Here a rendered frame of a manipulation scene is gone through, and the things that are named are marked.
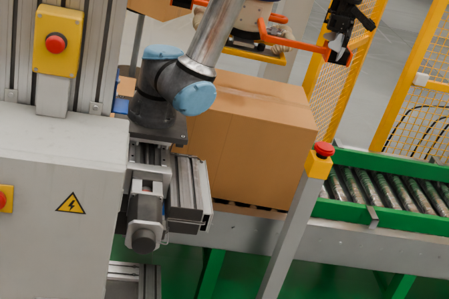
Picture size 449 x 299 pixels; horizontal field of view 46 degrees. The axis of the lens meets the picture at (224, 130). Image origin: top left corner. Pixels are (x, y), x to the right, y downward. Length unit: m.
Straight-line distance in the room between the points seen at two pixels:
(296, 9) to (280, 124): 1.19
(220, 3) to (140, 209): 0.56
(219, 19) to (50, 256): 0.70
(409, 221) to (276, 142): 0.71
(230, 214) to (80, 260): 0.97
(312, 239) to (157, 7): 2.13
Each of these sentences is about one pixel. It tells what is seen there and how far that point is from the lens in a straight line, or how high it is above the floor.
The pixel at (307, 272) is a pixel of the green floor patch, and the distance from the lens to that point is 2.88.
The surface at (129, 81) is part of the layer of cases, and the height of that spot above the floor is 0.54.
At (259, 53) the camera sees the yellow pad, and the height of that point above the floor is 1.17.
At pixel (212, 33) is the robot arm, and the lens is 1.41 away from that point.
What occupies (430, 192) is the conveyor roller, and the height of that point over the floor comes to 0.54.
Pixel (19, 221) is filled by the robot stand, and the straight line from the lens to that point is 1.17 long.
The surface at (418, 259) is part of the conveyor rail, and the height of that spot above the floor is 0.49.
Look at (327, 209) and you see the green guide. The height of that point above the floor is 0.61.
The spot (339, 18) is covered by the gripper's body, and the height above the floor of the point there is 1.41.
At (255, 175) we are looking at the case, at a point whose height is 0.69.
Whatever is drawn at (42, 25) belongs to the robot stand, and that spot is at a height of 1.44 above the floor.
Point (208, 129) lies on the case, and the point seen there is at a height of 0.86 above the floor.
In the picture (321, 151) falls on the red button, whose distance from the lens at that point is 1.75.
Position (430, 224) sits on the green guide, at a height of 0.61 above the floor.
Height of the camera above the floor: 1.84
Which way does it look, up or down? 29 degrees down
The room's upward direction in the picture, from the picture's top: 15 degrees clockwise
